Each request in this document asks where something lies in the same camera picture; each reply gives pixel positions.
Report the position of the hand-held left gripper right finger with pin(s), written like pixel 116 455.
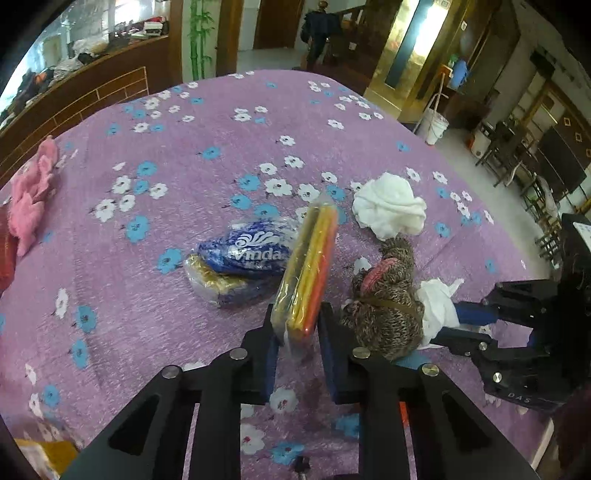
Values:
pixel 330 369

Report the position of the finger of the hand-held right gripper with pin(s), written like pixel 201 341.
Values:
pixel 461 340
pixel 475 313

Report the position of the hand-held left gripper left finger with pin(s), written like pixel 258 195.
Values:
pixel 270 374

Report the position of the small white cloth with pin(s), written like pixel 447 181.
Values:
pixel 436 304

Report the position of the brown knit hat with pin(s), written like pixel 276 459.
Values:
pixel 388 314

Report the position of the rainbow striped sponge cloth pack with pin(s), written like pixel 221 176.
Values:
pixel 304 277

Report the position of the blue tissue pack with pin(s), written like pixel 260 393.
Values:
pixel 240 258

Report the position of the person's right forearm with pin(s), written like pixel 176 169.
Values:
pixel 575 434

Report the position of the blue towel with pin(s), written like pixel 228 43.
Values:
pixel 415 360

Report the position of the dark wooden chair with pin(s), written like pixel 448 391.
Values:
pixel 503 147

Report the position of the white bucket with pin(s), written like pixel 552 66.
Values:
pixel 435 127

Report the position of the purple floral tablecloth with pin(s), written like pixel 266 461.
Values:
pixel 184 161

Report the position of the blue bottle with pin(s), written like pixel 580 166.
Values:
pixel 459 74

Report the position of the yellow bag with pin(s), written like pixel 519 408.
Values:
pixel 41 457

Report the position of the golden pillar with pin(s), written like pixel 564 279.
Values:
pixel 397 55

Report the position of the red packet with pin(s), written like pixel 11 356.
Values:
pixel 5 258

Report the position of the pink towel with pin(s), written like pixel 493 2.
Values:
pixel 30 203

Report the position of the wooden counter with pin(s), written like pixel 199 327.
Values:
pixel 92 97

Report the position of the wooden door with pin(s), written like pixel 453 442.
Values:
pixel 277 23

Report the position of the green bamboo wall decal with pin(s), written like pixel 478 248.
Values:
pixel 201 37

